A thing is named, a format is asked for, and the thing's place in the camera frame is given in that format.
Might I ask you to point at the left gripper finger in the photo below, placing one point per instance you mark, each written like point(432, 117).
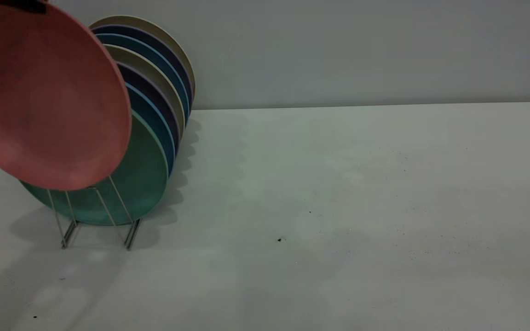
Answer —
point(16, 4)

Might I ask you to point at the pink plate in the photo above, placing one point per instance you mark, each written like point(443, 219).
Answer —
point(48, 101)

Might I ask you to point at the beige plate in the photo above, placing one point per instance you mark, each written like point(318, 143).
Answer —
point(154, 74)
point(145, 24)

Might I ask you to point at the dark purple plate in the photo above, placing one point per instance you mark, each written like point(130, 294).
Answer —
point(154, 94)
point(154, 45)

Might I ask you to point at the blue plate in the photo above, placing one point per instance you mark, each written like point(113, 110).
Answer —
point(154, 122)
point(154, 57)

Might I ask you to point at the green plate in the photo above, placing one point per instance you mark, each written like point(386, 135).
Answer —
point(141, 174)

